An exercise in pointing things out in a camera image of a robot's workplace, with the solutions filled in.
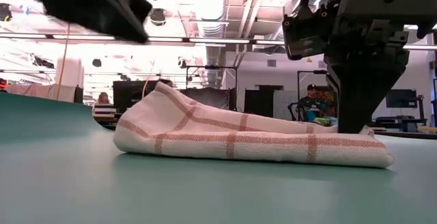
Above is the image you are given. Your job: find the black wall monitor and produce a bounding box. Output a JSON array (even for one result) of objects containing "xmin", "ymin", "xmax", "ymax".
[{"xmin": 387, "ymin": 89, "xmax": 419, "ymax": 109}]

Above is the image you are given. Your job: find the grey partition panel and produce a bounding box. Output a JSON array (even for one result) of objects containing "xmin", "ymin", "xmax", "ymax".
[{"xmin": 272, "ymin": 90, "xmax": 298, "ymax": 121}]

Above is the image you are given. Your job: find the black cabinet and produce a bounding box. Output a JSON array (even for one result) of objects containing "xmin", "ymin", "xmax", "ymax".
[{"xmin": 243, "ymin": 84, "xmax": 285, "ymax": 118}]

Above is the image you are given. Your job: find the long ceiling light bar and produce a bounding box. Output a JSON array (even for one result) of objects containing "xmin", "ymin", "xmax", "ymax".
[{"xmin": 0, "ymin": 31, "xmax": 437, "ymax": 51}]

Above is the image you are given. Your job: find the black desk with equipment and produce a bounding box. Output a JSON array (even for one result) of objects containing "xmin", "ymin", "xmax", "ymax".
[{"xmin": 371, "ymin": 114, "xmax": 428, "ymax": 133}]

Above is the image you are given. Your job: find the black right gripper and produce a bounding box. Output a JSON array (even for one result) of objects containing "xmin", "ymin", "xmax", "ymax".
[{"xmin": 324, "ymin": 0, "xmax": 437, "ymax": 135}]

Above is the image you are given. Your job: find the wide silver ventilation duct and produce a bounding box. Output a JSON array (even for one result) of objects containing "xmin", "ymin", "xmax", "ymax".
[{"xmin": 190, "ymin": 0, "xmax": 229, "ymax": 81}]

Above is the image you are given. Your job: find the person with cap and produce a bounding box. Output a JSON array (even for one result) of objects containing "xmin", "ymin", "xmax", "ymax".
[{"xmin": 296, "ymin": 83, "xmax": 339, "ymax": 128}]

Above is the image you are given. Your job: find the white pillar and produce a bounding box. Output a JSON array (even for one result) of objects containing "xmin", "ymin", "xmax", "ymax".
[{"xmin": 55, "ymin": 57, "xmax": 85, "ymax": 102}]

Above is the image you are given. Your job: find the green table mat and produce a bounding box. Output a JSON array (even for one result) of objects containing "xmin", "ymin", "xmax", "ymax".
[{"xmin": 0, "ymin": 92, "xmax": 437, "ymax": 224}]

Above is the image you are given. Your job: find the white red-checked towel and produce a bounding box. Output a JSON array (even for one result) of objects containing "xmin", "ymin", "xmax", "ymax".
[{"xmin": 113, "ymin": 81, "xmax": 394, "ymax": 169}]

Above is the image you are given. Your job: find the black desk monitor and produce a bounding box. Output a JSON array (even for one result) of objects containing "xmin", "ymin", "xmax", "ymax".
[{"xmin": 112, "ymin": 80, "xmax": 160, "ymax": 114}]

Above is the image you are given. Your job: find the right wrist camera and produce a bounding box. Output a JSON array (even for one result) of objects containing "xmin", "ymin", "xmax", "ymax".
[{"xmin": 282, "ymin": 0, "xmax": 342, "ymax": 61}]

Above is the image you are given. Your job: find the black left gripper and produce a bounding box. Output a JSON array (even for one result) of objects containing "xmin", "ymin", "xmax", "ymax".
[{"xmin": 10, "ymin": 0, "xmax": 154, "ymax": 44}]

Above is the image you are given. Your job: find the black station frame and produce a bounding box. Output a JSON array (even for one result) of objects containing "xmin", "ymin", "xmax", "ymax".
[
  {"xmin": 185, "ymin": 65, "xmax": 239, "ymax": 111},
  {"xmin": 296, "ymin": 69, "xmax": 328, "ymax": 92}
]

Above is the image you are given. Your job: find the round black ceiling device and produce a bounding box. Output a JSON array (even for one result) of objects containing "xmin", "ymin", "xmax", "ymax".
[{"xmin": 149, "ymin": 8, "xmax": 167, "ymax": 27}]

